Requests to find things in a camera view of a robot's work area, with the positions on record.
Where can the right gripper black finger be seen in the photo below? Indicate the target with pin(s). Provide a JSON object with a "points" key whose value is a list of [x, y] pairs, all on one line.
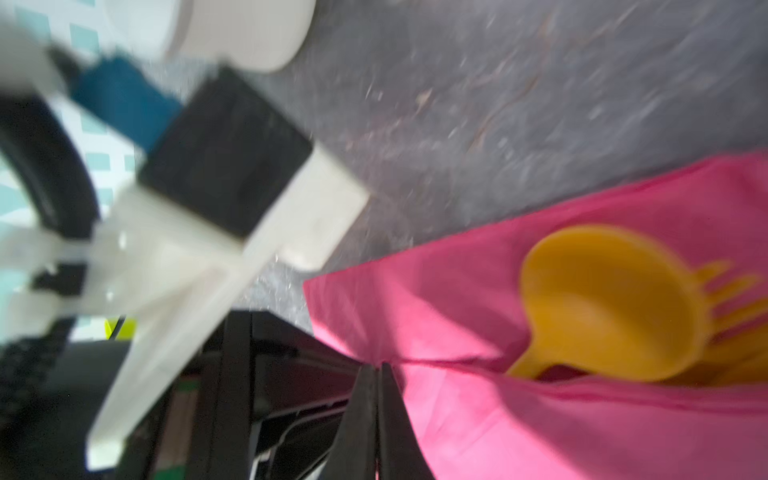
{"points": [[400, 457]]}

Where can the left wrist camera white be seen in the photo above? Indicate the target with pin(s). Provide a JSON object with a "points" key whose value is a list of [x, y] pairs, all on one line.
{"points": [[228, 183]]}

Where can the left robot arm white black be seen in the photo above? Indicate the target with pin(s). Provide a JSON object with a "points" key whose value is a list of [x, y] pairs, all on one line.
{"points": [[228, 186]]}

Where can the pink paper napkin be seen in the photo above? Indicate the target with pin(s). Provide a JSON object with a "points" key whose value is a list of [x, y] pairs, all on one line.
{"points": [[447, 317]]}

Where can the white plastic tub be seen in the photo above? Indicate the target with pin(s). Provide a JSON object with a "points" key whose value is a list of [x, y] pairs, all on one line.
{"points": [[254, 35]]}

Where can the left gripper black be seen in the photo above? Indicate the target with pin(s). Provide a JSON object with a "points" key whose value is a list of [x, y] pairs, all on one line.
{"points": [[262, 400]]}

